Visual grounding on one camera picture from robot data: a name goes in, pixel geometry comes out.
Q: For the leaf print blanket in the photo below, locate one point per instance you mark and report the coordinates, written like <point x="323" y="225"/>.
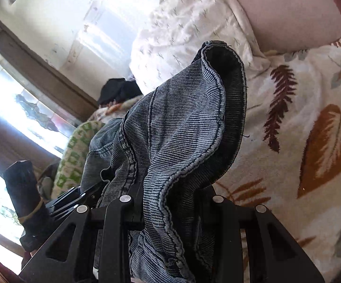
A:
<point x="306" y="88"/>

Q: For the black cloth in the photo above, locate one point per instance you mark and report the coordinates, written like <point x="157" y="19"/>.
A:
<point x="120" y="90"/>

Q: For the white patterned pillow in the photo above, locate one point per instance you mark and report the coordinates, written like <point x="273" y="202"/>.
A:
<point x="182" y="29"/>

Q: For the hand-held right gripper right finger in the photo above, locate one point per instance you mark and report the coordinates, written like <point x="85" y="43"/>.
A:
<point x="226" y="227"/>

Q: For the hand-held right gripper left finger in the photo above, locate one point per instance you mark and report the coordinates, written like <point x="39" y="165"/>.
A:
<point x="117" y="227"/>

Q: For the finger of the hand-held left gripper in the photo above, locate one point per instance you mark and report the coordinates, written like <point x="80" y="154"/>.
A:
<point x="70" y="199"/>

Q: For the green patterned cloth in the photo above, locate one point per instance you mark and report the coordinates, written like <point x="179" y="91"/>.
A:
<point x="73" y="153"/>

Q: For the pink bolster pillow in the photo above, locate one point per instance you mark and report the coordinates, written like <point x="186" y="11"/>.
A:
<point x="291" y="11"/>

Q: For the blue denim pants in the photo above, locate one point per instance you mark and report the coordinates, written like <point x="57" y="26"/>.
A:
<point x="173" y="123"/>

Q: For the brown framed window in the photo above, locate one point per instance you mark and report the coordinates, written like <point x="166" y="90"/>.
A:
<point x="17" y="103"/>

